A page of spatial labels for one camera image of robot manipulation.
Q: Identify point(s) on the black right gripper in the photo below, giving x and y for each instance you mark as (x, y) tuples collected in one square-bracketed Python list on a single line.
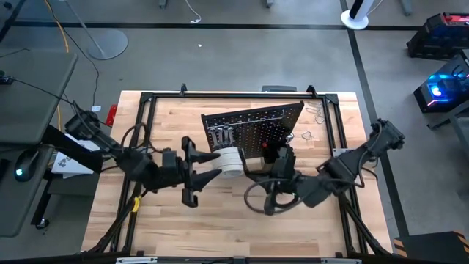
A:
[(289, 185)]

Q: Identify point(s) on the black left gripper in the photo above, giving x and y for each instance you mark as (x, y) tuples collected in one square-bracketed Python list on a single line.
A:
[(176, 172)]

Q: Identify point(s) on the white masking tape roll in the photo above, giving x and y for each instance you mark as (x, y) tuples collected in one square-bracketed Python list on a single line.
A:
[(232, 172), (231, 163), (229, 150), (229, 157)]

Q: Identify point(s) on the black and grey work glove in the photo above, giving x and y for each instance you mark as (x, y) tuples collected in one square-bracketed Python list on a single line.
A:
[(287, 157)]

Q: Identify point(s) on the black metal pegboard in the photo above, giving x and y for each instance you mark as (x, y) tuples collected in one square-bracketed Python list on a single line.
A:
[(253, 137)]

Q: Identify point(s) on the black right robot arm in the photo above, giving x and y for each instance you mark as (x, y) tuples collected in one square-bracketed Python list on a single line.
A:
[(351, 161)]

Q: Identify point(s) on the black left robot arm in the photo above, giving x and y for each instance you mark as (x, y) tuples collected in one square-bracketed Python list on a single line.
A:
[(139, 165)]

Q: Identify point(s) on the black pegboard bin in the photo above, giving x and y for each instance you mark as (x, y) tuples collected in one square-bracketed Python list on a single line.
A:
[(273, 155)]

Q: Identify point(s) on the red flat object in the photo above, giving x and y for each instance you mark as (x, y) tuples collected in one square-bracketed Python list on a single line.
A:
[(111, 114)]

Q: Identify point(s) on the white floor label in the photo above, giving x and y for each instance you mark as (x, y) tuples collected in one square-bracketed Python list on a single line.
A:
[(96, 108)]

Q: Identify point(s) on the white paper sheet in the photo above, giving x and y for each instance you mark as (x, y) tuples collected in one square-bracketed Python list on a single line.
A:
[(73, 163)]

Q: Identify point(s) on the black support beam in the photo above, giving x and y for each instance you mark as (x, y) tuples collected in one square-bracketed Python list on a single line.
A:
[(73, 150)]

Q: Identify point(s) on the grey round floor stand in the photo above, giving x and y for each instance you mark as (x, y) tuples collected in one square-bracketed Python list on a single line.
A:
[(108, 44)]

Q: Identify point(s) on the black caster wheel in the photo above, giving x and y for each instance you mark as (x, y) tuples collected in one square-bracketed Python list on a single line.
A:
[(42, 223)]

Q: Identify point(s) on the black computer mouse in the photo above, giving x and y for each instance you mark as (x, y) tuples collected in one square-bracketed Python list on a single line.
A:
[(26, 165)]

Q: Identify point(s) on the black box with striped corner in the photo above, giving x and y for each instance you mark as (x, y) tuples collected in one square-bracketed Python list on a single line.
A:
[(432, 249)]

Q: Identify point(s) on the white round floor stand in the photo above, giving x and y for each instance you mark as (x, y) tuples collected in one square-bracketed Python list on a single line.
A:
[(353, 20)]

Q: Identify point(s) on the computer with coloured lights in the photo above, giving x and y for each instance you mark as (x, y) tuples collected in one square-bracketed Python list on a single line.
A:
[(439, 91)]

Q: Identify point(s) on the small black desk device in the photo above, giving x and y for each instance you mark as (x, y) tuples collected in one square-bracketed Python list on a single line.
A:
[(5, 78)]

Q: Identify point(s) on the black case with red top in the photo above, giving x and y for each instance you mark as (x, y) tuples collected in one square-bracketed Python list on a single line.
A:
[(439, 36)]

